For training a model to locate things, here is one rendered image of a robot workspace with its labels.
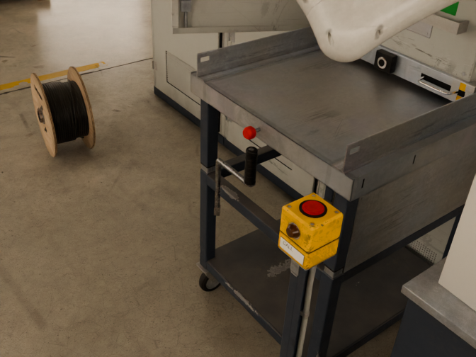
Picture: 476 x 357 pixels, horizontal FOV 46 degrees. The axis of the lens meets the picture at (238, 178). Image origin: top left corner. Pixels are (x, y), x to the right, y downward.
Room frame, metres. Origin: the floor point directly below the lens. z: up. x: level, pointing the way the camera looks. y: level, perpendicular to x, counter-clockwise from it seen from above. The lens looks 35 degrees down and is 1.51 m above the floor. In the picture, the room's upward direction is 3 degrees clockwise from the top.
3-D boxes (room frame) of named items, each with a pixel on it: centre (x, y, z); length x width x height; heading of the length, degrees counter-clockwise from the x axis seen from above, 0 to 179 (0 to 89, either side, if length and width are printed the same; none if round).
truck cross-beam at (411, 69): (1.51, -0.42, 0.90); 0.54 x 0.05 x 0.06; 39
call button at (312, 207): (0.79, -0.14, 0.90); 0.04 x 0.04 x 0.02
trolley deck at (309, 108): (1.42, -0.31, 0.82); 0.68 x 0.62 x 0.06; 129
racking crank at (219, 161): (1.25, 0.01, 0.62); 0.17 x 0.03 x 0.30; 38
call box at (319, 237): (0.79, -0.13, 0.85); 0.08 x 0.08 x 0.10; 39
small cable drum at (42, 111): (2.36, 0.85, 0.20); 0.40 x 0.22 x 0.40; 31
